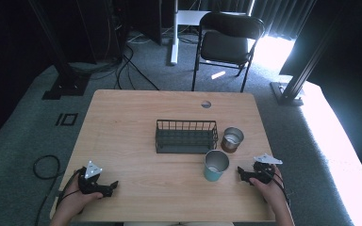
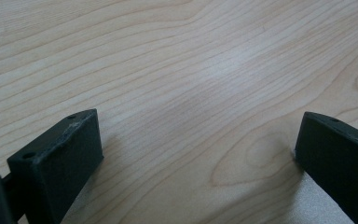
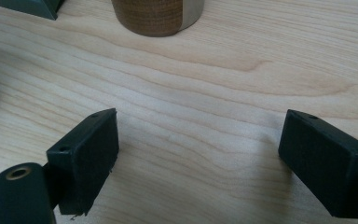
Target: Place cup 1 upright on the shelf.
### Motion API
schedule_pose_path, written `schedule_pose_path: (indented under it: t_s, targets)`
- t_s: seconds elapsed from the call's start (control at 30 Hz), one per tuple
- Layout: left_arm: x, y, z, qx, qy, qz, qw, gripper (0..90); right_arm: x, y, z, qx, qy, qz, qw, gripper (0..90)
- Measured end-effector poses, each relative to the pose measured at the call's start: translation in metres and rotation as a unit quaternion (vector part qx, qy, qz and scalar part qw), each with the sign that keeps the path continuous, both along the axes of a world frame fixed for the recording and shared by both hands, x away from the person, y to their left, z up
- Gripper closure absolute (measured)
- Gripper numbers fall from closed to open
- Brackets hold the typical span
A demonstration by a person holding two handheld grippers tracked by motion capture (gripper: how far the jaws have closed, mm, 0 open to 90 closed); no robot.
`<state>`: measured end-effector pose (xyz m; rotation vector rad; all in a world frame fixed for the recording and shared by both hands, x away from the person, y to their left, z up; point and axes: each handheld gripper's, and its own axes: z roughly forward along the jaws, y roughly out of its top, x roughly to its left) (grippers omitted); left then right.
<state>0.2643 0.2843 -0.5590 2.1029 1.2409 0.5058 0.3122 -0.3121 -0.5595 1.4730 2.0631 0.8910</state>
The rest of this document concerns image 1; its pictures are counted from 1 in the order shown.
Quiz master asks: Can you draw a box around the person's right hand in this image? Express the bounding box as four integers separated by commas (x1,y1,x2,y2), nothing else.
249,165,287,205

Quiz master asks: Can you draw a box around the right hand-held gripper cable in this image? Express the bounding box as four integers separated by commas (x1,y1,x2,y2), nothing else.
263,166,292,209

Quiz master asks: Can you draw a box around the hand-held gripper cable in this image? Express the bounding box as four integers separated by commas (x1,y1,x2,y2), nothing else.
56,167,87,209
263,166,292,209

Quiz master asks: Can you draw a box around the black folding chair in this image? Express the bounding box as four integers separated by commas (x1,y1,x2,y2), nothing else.
190,11,266,93

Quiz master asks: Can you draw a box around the left hand-held gripper cable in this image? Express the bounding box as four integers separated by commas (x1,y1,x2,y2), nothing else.
56,167,87,209

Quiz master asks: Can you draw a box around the black metal stand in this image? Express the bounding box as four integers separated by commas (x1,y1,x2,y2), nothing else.
270,12,343,107
27,0,91,101

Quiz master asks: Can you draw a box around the black looped floor cable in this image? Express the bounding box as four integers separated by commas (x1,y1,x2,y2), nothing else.
32,154,64,226

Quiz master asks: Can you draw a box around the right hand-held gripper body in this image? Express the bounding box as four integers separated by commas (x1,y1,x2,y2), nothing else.
246,153,284,186

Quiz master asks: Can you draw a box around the teal metal cup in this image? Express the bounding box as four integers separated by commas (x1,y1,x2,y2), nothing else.
203,149,230,183

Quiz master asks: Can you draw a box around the bundle of black floor cables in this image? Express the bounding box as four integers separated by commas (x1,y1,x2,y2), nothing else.
69,18,160,92

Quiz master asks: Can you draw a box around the black wire basket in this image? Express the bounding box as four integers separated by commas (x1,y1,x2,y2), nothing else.
155,119,220,154

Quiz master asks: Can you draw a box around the person's left hand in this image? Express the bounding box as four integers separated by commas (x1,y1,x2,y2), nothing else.
58,179,105,218

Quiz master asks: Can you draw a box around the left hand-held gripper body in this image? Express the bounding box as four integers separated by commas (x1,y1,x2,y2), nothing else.
77,160,114,199

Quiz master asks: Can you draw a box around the brown metal cup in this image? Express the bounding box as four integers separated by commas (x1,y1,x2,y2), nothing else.
220,126,245,154

